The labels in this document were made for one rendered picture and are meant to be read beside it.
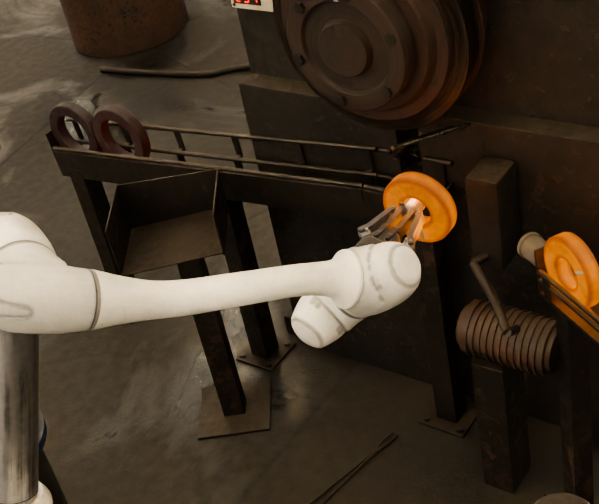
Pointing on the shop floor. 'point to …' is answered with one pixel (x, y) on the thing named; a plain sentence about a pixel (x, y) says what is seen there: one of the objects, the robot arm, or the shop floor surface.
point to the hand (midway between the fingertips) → (418, 201)
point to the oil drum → (122, 25)
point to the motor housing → (505, 383)
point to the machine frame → (559, 38)
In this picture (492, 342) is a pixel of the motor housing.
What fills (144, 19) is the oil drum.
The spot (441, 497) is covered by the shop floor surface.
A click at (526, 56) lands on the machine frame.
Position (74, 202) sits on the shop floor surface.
